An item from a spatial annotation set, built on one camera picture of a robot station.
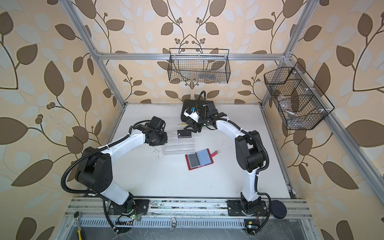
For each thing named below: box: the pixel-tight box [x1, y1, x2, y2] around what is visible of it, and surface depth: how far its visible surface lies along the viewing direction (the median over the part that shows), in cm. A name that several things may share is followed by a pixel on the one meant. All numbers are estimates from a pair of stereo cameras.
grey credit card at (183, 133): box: [177, 129, 192, 138], surface depth 91 cm
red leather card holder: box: [185, 148, 218, 171], surface depth 93 cm
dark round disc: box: [270, 200, 287, 219], surface depth 75 cm
